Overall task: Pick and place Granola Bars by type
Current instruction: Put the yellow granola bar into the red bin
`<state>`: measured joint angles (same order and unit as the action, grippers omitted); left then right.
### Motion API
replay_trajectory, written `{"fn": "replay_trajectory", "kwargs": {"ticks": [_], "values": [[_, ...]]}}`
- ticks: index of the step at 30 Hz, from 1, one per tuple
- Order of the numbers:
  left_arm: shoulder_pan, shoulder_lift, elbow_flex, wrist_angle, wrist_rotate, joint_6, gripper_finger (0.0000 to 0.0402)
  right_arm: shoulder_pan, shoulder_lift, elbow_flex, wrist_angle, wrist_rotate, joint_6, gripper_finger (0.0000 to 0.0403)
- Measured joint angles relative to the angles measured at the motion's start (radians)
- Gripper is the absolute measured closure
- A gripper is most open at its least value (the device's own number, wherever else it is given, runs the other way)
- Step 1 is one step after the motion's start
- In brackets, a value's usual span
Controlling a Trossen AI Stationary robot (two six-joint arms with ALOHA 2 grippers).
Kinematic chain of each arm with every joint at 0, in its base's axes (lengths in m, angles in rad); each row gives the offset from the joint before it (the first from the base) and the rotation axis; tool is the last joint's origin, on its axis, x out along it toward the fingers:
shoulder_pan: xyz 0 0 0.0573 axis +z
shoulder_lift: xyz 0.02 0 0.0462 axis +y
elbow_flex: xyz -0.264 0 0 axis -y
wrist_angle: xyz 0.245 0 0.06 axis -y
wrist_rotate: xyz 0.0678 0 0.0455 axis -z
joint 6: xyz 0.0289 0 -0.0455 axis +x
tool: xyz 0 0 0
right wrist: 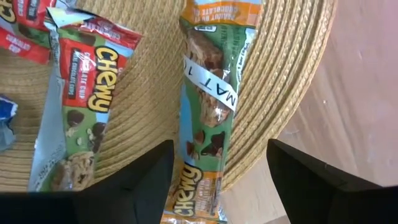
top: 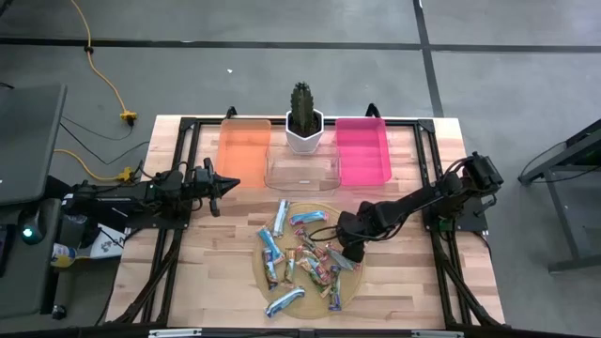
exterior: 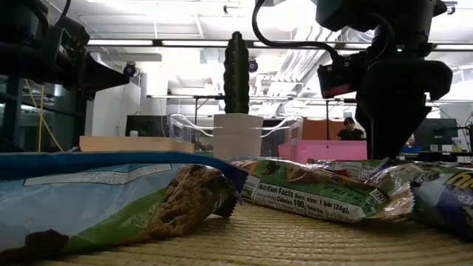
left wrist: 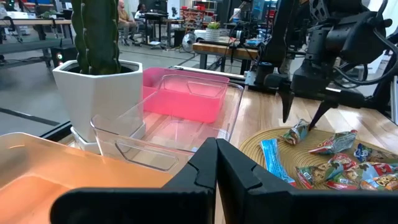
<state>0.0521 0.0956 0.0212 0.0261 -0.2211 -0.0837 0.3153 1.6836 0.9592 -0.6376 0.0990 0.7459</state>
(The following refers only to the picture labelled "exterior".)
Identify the person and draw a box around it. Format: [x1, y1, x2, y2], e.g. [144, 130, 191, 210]
[335, 116, 367, 141]

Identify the orange translucent plastic bin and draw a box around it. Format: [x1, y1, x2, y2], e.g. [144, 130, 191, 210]
[78, 135, 196, 154]

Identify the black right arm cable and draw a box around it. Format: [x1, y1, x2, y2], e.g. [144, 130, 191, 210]
[252, 0, 343, 62]

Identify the black ceiling track fixture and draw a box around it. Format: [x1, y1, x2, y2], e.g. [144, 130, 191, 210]
[443, 0, 459, 16]

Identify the clear plastic bin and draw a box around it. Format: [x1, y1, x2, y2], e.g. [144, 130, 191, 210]
[169, 113, 304, 158]

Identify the black computer monitor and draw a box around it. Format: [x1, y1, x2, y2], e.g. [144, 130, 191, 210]
[124, 115, 170, 138]
[412, 117, 459, 147]

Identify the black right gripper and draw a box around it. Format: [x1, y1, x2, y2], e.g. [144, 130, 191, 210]
[354, 58, 454, 160]

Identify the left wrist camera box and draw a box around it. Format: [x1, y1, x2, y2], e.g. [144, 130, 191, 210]
[44, 14, 92, 51]

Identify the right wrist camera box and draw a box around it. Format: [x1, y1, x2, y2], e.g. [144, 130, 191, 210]
[316, 51, 370, 100]

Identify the black background desk frame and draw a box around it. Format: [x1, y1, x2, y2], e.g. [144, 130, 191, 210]
[147, 95, 355, 141]

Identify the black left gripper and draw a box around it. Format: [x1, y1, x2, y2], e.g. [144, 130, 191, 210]
[36, 44, 131, 100]

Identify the yellow extension cable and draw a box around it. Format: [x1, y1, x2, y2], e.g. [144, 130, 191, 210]
[24, 79, 64, 153]

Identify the orange partition panel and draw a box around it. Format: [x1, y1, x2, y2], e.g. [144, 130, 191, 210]
[301, 118, 347, 141]

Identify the white hexagonal plant pot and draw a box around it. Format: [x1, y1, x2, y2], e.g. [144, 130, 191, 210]
[213, 112, 265, 160]

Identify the blue yellow-lettered granola bar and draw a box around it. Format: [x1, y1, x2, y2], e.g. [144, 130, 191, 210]
[409, 165, 473, 239]

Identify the long ceiling light bar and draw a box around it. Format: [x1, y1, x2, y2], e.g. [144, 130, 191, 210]
[86, 38, 473, 52]

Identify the round woven straw placemat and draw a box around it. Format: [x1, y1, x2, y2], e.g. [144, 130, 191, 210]
[0, 201, 473, 266]

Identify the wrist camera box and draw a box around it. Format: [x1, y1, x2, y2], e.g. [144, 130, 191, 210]
[44, 14, 92, 51]
[316, 51, 370, 100]

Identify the silver ventilation duct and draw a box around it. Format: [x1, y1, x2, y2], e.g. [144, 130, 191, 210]
[280, 29, 374, 86]

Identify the green clear-ended granola bar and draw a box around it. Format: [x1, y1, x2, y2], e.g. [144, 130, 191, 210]
[364, 160, 426, 200]

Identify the pink translucent plastic bin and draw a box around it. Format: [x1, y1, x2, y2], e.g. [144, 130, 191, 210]
[277, 139, 369, 165]

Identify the black background desk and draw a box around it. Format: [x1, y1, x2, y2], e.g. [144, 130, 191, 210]
[401, 149, 473, 163]

